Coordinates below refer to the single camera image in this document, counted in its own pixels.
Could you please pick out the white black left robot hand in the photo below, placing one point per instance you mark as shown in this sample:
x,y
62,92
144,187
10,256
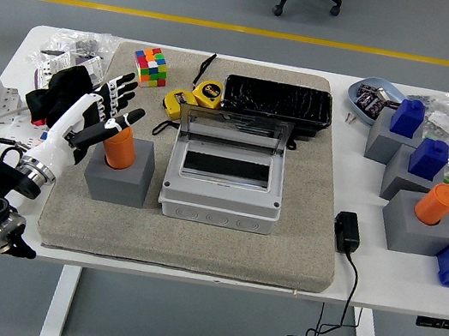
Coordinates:
x,y
68,118

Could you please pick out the orange cylinder battery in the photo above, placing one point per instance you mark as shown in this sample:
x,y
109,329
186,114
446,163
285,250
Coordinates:
x,y
435,205
120,152

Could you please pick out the grey plastic junction box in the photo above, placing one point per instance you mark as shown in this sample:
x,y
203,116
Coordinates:
x,y
218,206

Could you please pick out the white socket box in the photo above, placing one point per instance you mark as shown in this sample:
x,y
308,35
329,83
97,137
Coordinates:
x,y
90,68

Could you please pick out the black cloth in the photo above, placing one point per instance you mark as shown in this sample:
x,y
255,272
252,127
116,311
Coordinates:
x,y
63,96

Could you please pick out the clear bag with dark parts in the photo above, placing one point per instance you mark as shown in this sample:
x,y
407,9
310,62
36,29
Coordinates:
x,y
77,42

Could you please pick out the black table control panel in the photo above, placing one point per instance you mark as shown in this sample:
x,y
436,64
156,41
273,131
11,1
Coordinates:
x,y
432,323

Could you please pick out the grey block with round hole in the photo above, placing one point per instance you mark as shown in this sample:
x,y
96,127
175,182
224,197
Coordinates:
x,y
116,188

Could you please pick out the large colourful puzzle cube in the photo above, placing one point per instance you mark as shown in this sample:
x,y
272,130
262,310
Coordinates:
x,y
150,68

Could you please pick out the yellow tape measure black label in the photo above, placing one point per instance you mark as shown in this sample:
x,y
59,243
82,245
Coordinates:
x,y
177,101

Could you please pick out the yellow tape measure 5m print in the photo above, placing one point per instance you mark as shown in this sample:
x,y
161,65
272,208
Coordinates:
x,y
208,92

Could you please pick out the grey block holder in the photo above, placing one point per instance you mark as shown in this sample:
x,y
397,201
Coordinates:
x,y
379,139
408,235
397,176

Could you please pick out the grey-brown table mat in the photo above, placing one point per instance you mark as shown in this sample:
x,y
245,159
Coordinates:
x,y
193,245

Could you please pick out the black power adapter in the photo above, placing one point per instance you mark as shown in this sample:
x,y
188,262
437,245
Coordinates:
x,y
347,233

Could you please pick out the black plastic tray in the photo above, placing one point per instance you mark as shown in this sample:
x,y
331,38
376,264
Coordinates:
x,y
278,99

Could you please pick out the blue plastic block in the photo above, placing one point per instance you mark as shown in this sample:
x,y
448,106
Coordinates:
x,y
428,160
407,119

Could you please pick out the small metal screws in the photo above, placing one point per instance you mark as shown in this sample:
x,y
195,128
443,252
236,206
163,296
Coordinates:
x,y
349,119

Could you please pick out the light blue dish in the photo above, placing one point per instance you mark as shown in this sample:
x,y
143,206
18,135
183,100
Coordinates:
x,y
354,96

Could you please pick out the purple black packet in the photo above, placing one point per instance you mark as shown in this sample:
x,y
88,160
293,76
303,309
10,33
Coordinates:
x,y
370,104
367,91

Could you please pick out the silver brown small item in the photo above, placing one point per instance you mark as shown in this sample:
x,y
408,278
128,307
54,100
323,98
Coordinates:
x,y
387,97

